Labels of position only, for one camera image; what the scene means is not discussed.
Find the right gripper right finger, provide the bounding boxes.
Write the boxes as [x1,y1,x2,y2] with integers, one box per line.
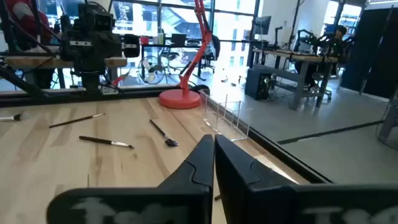
[214,134,398,224]

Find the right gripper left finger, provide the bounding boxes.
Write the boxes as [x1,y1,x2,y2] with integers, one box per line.
[45,134,216,224]

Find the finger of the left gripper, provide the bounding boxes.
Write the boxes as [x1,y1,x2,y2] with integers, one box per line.
[93,46,106,73]
[81,46,94,73]

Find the black comb-head makeup brush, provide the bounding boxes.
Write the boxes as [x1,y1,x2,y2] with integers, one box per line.
[149,118,180,148]

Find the thin black makeup brush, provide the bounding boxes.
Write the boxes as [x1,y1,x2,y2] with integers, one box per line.
[78,135,136,150]

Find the thick black makeup brush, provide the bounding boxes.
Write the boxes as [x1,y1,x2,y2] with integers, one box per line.
[0,111,30,123]

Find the wooden desk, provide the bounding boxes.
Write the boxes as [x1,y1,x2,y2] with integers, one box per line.
[4,55,128,91]

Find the person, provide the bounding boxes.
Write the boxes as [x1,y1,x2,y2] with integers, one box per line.
[326,24,349,63]
[4,0,56,90]

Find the floor fan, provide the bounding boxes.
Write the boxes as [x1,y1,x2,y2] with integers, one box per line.
[137,55,167,85]

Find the small black pen far left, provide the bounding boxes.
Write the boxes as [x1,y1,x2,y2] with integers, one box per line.
[48,112,107,129]

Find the black desk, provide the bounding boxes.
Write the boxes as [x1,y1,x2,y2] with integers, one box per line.
[139,39,261,78]

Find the black laptop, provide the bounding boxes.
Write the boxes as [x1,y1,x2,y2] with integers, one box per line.
[170,33,187,46]

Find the red desk lamp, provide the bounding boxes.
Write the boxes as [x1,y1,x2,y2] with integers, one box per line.
[158,0,214,110]

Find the clear acrylic organizer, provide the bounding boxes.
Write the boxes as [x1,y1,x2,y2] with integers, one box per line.
[200,89,251,142]

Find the black table clamp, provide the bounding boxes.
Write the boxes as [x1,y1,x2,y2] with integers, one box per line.
[188,83,211,96]

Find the black office chair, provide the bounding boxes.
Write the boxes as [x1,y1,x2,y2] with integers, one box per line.
[198,34,222,74]

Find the black computer tower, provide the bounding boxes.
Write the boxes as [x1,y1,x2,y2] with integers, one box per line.
[244,68,273,101]

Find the grey metal stand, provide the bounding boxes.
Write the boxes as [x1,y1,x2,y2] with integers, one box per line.
[376,90,398,152]

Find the wooden-top workbench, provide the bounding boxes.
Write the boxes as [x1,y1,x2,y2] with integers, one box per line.
[252,48,340,110]

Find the black monitor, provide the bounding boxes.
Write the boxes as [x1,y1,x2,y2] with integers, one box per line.
[253,15,272,35]

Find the background robot arms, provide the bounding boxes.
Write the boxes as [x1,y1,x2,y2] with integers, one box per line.
[294,29,335,57]

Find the black partition panels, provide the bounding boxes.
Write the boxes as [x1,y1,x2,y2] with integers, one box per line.
[340,6,398,100]

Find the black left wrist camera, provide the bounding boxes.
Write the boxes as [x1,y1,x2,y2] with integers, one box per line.
[93,12,113,31]

